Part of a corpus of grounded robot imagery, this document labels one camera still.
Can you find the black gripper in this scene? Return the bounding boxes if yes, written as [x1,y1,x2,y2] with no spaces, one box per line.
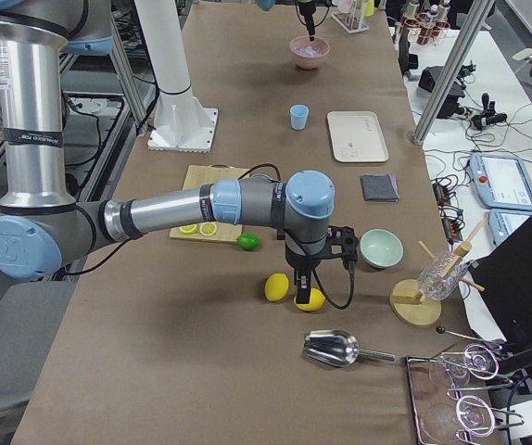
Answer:
[297,0,317,41]
[285,238,331,305]

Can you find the pile of ice cubes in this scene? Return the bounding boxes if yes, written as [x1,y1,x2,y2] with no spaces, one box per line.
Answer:
[290,37,328,58]

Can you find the white cup rack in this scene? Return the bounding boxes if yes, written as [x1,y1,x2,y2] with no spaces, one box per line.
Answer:
[332,0,374,34]

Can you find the metal ice scoop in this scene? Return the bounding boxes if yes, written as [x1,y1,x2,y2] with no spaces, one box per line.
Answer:
[303,329,396,367]

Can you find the light blue cup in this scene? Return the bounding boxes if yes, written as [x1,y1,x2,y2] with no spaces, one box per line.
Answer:
[289,104,310,131]

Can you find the yellow lemon far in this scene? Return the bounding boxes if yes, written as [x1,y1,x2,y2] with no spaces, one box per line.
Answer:
[264,273,290,302]

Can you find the pink bowl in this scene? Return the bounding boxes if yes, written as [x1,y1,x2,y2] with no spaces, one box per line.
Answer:
[289,36,330,70]

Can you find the yellow lemon near scoop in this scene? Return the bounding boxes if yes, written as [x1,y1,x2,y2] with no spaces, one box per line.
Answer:
[294,287,326,312]

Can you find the green lime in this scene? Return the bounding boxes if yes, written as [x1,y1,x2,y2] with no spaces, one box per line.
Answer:
[236,233,260,251]

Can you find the mint green bowl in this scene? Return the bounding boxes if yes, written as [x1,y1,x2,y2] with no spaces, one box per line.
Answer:
[360,229,404,269]

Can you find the wooden glass stand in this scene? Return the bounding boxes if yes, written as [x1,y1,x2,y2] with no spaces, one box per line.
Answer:
[389,221,485,327]

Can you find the grey folded cloth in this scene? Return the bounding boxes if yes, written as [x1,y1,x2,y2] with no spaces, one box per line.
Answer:
[360,173,399,202]

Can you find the cream rabbit tray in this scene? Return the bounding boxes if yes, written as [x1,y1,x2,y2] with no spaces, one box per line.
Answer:
[327,111,389,163]

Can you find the lemon slice upper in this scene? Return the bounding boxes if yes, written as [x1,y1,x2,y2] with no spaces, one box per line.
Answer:
[178,223,198,235]

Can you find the clear cut glass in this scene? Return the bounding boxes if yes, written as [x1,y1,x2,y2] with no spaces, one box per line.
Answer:
[417,251,469,300]

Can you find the wooden cutting board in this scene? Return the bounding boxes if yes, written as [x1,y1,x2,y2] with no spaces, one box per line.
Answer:
[170,165,247,244]

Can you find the black metal glass rack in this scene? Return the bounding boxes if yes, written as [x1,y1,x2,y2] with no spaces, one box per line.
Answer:
[405,342,525,444]

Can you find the lower teach pendant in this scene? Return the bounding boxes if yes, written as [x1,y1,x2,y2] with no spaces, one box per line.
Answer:
[488,209,532,247]

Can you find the teach pendant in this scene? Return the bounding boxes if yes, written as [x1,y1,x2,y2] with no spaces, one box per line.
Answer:
[488,209,532,247]
[467,152,532,211]

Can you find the upper teach pendant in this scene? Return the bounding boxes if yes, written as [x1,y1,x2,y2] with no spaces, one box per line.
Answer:
[467,152,532,211]

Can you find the black monitor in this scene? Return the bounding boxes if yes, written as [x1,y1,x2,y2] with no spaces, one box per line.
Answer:
[471,217,532,347]

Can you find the grey chair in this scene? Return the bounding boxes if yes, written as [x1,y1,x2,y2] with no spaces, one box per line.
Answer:
[0,281,76,435]

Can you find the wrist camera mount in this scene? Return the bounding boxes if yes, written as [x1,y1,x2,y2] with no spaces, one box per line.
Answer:
[319,225,359,273]

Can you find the aluminium frame post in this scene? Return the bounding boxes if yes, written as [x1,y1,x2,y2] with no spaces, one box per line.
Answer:
[412,0,494,146]

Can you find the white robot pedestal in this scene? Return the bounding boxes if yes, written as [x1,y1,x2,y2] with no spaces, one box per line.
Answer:
[134,0,219,153]

